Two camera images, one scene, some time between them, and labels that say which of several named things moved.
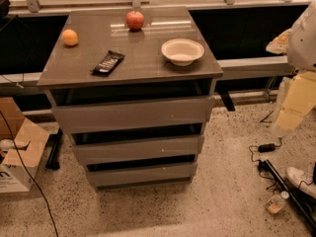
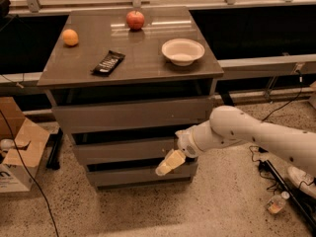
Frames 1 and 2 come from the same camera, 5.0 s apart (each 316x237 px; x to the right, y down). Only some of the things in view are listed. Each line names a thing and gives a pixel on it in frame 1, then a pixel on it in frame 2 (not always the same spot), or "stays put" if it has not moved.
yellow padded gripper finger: x=300 y=100 -> x=192 y=141
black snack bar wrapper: x=109 y=63 stays put
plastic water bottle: x=276 y=202 stays put
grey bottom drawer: x=143 y=175 stays put
